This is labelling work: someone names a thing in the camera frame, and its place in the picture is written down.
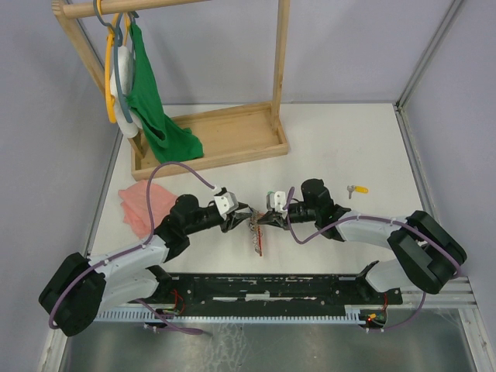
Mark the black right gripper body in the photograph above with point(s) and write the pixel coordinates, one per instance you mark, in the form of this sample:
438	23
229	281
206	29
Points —
298	212

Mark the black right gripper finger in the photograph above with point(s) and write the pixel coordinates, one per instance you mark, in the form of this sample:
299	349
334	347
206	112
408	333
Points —
272	221
269	215

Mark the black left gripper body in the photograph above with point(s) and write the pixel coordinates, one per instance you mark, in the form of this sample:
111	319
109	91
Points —
209	220

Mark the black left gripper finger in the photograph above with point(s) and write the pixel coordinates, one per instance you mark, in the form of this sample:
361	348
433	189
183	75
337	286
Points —
242	207
235	219

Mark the keyring bunch with coloured tags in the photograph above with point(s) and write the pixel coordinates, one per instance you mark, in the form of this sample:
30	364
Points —
256	232

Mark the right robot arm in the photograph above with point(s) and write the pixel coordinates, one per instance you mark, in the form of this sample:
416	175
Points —
425	254

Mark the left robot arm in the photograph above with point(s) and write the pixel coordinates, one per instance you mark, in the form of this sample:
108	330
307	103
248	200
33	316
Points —
82	288

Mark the yellow tag key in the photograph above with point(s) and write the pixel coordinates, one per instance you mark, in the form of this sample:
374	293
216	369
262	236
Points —
353	189

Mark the wooden rack base tray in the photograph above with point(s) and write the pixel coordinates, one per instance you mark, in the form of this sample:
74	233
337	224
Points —
235	135

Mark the pink cloth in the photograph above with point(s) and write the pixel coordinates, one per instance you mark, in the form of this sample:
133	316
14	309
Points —
135	208

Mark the green cloth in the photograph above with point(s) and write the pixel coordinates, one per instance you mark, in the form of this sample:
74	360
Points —
166	139

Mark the white cloth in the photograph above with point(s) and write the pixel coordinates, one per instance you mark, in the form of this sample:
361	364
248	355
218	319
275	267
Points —
120	87

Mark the grey hanger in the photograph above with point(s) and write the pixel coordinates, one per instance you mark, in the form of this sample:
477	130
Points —
118	32

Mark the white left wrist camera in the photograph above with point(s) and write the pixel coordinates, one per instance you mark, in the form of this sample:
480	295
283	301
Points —
225	202

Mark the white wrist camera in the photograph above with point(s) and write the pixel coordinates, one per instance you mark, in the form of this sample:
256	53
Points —
277	202
225	202

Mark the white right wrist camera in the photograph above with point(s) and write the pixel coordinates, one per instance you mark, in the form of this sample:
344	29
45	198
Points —
277	202

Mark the white cable duct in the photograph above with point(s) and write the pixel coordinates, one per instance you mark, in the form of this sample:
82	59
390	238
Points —
134	313

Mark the aluminium rail frame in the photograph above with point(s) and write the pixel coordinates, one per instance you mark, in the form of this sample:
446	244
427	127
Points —
348	66

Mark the wooden clothes rack frame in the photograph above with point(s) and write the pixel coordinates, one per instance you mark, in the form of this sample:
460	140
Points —
204	55

